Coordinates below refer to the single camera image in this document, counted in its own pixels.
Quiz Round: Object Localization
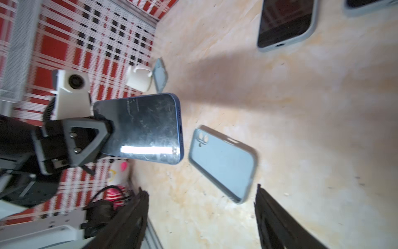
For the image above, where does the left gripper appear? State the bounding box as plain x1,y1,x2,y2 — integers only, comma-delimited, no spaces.
31,118,112,175

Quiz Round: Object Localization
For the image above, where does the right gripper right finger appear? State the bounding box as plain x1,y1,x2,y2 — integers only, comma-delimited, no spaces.
254,184,326,249

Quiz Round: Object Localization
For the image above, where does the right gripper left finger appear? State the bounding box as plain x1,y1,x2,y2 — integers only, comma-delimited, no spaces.
82,189,149,249

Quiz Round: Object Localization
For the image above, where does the light blue cased phone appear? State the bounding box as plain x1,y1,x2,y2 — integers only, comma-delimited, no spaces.
188,125,258,204

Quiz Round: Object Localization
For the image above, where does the blue case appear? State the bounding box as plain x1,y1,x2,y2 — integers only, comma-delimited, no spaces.
152,58,168,93

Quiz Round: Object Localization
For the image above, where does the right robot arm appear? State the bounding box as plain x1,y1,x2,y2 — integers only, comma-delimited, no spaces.
1,186,325,249

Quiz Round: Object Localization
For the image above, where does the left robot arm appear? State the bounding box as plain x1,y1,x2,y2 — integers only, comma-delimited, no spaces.
1,116,112,209

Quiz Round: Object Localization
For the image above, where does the pink plush toy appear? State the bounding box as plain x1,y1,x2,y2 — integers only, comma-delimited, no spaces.
104,160,131,210

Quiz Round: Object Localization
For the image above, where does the white ceramic mug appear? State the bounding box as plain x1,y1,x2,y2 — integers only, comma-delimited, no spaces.
125,65,152,92

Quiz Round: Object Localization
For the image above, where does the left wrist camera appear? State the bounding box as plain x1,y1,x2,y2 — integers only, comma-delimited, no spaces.
51,70,91,120

